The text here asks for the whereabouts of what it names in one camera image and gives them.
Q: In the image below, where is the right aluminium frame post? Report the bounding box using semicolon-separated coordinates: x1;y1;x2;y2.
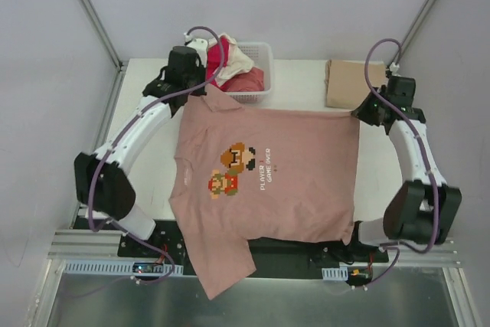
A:
390;0;439;63

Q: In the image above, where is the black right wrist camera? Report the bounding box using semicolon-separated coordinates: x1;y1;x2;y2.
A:
385;74;416;107

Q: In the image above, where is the folded beige t-shirt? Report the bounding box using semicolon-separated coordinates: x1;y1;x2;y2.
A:
325;60;371;110

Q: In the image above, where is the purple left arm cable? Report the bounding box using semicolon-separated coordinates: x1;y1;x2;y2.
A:
87;25;225;286

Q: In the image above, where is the pink printed t-shirt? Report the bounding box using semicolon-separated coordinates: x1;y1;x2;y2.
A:
169;86;360;298

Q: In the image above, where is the right white cable duct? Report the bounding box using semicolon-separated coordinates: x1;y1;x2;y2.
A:
322;267;349;282

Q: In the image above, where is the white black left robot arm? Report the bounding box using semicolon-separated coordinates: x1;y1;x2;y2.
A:
74;38;208;257

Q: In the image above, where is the cream white shirt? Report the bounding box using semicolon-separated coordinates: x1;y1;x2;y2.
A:
214;33;255;87

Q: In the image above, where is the white cable duct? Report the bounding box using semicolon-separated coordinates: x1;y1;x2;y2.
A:
64;260;183;277
322;267;349;282

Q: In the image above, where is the white perforated plastic basket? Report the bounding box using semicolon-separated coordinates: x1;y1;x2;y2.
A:
225;41;275;104

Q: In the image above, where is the left aluminium frame post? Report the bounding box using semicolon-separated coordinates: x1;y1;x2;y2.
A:
57;0;129;71

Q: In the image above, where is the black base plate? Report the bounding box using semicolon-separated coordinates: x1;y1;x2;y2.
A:
72;215;390;278

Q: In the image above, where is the aluminium frame post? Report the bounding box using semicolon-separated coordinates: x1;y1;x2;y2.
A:
390;0;439;63
57;0;129;71

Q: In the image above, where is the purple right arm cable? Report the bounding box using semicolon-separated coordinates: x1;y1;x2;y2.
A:
344;38;441;292

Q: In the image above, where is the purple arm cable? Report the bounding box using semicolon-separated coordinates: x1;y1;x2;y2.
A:
344;38;441;292
87;25;225;286

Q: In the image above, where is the left white cable duct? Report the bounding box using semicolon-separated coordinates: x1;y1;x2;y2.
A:
64;260;183;277

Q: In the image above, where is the aluminium front rail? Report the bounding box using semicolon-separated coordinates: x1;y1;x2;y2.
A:
48;229;463;268

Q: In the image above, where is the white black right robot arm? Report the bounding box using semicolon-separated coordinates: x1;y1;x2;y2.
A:
345;89;462;262

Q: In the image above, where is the salmon red shirt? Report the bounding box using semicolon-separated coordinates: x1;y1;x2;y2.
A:
221;67;264;93

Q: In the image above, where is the magenta shirt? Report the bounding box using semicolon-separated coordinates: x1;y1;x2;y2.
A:
206;41;229;80

